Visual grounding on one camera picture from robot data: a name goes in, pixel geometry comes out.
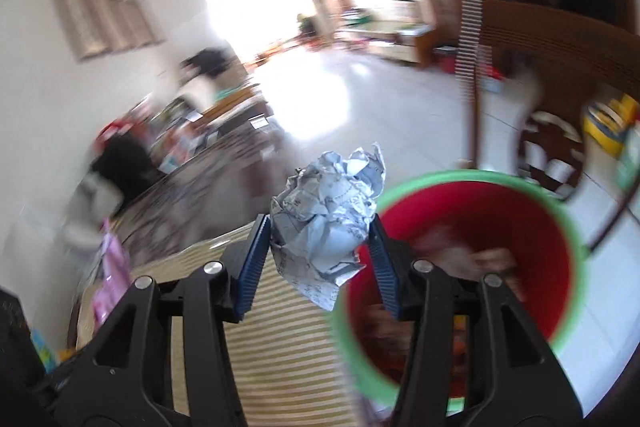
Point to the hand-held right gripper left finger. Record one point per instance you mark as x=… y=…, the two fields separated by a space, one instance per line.
x=252 y=267

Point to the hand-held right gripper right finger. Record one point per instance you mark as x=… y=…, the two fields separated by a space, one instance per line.
x=385 y=267

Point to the white paper ball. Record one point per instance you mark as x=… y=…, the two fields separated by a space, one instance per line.
x=325 y=217

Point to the red bin with green rim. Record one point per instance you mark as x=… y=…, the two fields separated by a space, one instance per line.
x=525 y=257

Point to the small red trash can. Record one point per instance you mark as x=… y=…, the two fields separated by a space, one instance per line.
x=445 y=59

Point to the blue toy board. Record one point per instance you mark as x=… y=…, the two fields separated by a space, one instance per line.
x=42 y=349

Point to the yellow checked mat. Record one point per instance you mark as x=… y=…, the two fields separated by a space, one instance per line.
x=285 y=347

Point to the dark patterned table cover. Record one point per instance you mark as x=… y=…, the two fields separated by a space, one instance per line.
x=200 y=192

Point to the pink crumpled wrapper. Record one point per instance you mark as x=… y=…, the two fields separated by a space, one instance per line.
x=111 y=277

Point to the white plastic bag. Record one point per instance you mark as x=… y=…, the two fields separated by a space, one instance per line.
x=87 y=217

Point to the magazine rack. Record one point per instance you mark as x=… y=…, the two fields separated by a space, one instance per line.
x=180 y=137

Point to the black jacket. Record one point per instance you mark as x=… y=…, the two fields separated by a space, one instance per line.
x=122 y=164

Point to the red bag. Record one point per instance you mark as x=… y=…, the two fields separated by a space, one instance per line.
x=112 y=128

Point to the black white panda plush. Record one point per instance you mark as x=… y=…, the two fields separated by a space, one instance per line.
x=210 y=61

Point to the wooden television cabinet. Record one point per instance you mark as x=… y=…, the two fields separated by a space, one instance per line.
x=400 y=42

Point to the yellow plastic toy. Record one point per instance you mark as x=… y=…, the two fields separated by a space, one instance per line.
x=610 y=117

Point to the carved wooden chair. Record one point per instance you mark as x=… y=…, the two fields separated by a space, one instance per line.
x=550 y=47

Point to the framed wall picture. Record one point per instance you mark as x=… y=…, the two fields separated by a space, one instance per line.
x=100 y=22
x=75 y=27
x=122 y=19
x=145 y=19

